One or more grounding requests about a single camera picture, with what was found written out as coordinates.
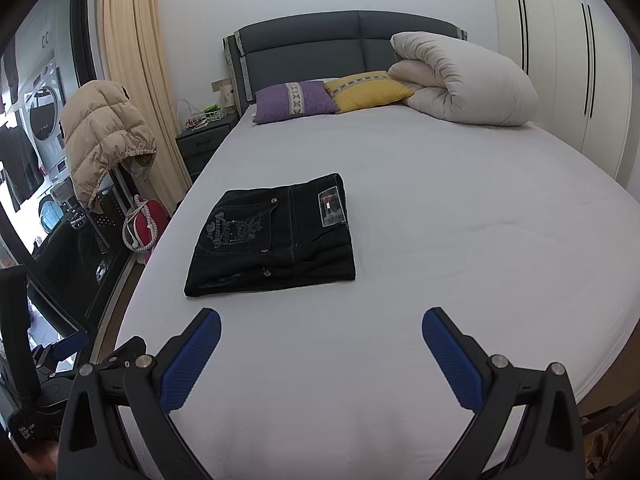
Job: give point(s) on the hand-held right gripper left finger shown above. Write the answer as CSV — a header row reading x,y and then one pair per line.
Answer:
x,y
190,360

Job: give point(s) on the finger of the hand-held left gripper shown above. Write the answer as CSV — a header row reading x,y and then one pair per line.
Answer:
x,y
125,351
70,344

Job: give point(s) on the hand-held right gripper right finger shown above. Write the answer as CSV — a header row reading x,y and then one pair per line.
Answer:
x,y
452,360

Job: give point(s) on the black denim pants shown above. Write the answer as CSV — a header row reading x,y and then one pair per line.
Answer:
x,y
270,240

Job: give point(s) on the red and white bag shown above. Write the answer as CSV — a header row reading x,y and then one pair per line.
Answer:
x,y
150,222

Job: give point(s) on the white washing machine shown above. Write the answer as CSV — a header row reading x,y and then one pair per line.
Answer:
x,y
50,210

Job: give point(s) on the grey upholstered bed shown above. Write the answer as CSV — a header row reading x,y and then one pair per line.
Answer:
x,y
425,210

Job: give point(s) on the brown cloth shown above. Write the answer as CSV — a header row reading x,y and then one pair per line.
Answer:
x,y
607,440

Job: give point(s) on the dark hanging garment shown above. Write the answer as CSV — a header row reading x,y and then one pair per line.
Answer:
x,y
20,165

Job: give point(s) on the beige puffer jacket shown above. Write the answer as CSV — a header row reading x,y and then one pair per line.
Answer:
x,y
105,135

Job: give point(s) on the dark grey nightstand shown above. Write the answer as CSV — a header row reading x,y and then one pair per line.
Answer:
x,y
205,147

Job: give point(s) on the white tumble dryer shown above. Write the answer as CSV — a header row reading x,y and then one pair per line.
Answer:
x,y
42,110

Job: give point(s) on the tray of small things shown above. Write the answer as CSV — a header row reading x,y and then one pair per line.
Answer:
x,y
205,117

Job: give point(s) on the small beige box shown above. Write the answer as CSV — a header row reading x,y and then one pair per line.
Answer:
x,y
227,95

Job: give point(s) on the purple pillow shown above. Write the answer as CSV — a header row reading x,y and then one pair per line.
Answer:
x,y
295,102

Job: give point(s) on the white folded duvet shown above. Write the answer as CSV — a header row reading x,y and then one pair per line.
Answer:
x,y
460,80

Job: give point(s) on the yellow pillow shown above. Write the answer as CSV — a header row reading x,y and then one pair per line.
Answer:
x,y
370,91

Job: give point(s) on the beige curtain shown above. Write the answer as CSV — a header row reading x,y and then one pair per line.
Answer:
x,y
135,35

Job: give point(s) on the white wardrobe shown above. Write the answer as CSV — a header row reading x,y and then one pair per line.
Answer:
x,y
555,60

